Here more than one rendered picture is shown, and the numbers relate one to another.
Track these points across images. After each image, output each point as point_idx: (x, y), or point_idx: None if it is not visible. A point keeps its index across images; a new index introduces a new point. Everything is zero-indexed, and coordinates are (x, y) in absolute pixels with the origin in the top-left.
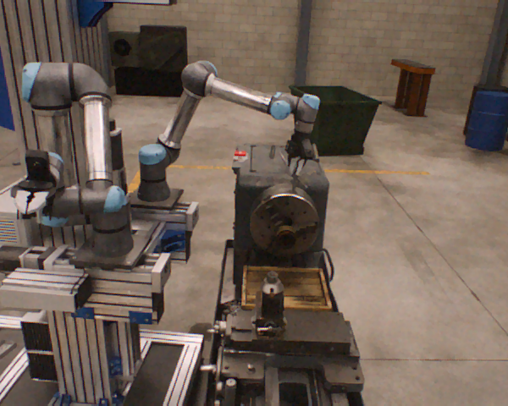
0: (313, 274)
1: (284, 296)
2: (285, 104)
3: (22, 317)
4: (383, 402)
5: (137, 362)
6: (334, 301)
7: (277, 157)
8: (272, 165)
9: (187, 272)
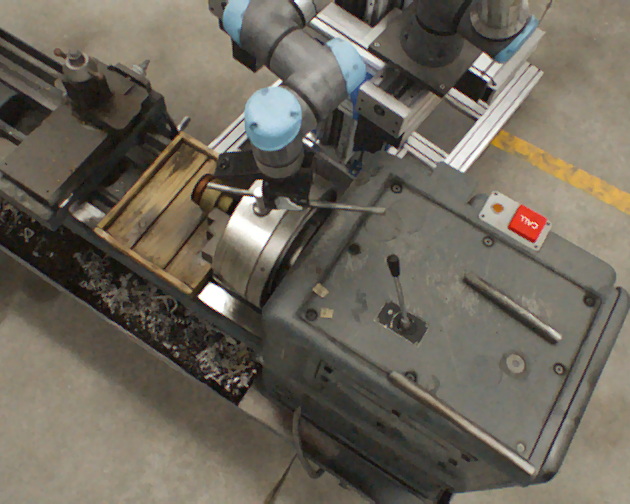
0: (193, 279)
1: (170, 200)
2: (229, 6)
3: (576, 131)
4: (163, 495)
5: (336, 153)
6: (229, 401)
7: (469, 297)
8: (416, 248)
9: (620, 386)
